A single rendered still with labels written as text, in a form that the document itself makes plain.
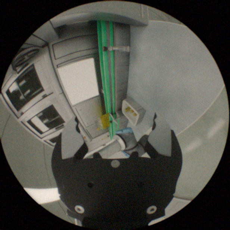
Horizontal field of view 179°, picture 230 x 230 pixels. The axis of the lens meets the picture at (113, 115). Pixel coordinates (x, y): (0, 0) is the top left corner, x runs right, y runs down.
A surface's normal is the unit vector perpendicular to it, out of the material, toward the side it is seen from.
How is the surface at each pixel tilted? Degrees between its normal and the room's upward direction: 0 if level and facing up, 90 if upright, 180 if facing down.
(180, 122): 0
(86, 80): 90
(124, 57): 90
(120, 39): 90
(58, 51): 90
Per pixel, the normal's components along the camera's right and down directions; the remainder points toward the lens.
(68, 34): 0.49, 0.66
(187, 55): -0.87, 0.39
